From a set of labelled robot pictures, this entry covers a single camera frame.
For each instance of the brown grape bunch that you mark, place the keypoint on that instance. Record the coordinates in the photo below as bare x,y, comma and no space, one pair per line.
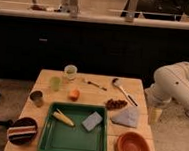
115,104

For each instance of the clear glass jar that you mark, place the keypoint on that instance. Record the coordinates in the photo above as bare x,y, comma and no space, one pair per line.
70,72

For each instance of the metal cup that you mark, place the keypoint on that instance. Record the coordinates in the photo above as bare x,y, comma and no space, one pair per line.
37,98

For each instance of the blue grey cloth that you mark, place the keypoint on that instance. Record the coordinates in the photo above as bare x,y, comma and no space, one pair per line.
127,117

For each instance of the metal spoon black handle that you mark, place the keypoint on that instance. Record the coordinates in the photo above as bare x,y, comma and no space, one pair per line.
116,83

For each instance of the green plastic cup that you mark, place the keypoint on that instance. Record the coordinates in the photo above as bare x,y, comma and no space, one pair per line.
55,83

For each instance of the green tray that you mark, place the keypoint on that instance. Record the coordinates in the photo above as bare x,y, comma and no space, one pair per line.
57,136

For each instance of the wooden table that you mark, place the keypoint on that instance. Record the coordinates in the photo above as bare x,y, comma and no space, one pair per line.
90,95

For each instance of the orange fruit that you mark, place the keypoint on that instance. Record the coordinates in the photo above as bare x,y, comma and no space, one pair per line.
74,94

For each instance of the red bowl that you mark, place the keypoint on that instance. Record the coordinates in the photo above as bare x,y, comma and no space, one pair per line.
131,141

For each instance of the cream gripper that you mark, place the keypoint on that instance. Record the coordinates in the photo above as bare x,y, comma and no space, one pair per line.
154,114

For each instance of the striped dark plate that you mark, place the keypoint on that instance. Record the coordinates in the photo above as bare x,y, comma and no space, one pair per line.
23,131

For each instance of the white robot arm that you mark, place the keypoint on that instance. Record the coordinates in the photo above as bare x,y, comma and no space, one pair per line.
170,82

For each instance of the yellow corn cob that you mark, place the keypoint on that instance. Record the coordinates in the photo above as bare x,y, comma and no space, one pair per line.
62,117

